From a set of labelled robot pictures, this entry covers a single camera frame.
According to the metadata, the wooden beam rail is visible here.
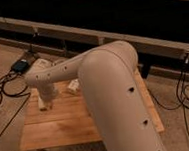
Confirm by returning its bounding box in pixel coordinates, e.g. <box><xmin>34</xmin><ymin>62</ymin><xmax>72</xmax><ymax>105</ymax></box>
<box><xmin>0</xmin><ymin>17</ymin><xmax>189</xmax><ymax>58</ymax></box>

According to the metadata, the white sponge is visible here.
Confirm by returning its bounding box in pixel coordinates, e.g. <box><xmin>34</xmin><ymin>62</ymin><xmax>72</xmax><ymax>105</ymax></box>
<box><xmin>38</xmin><ymin>97</ymin><xmax>53</xmax><ymax>111</ymax></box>

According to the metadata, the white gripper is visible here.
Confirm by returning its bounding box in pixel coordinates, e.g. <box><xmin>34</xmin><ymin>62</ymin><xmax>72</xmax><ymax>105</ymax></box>
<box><xmin>37</xmin><ymin>83</ymin><xmax>59</xmax><ymax>102</ymax></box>

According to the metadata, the black floor cables left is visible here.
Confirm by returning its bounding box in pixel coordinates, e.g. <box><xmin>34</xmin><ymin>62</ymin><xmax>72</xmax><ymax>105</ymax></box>
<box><xmin>0</xmin><ymin>51</ymin><xmax>53</xmax><ymax>144</ymax></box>

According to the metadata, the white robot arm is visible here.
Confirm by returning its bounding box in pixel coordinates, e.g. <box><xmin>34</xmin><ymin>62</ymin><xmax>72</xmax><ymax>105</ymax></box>
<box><xmin>25</xmin><ymin>40</ymin><xmax>167</xmax><ymax>151</ymax></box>

